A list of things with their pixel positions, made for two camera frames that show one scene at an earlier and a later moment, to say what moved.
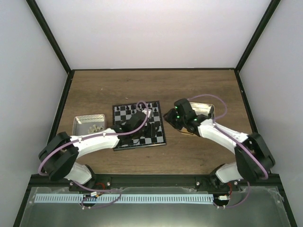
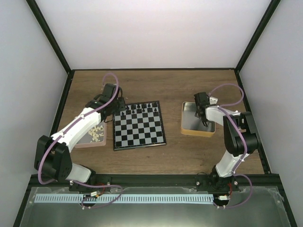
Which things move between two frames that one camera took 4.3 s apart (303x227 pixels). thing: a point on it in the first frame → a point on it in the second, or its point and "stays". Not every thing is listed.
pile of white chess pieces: (94, 128) stays
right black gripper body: (177, 122) → (196, 115)
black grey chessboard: (120, 112) stays
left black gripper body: (150, 134) → (119, 108)
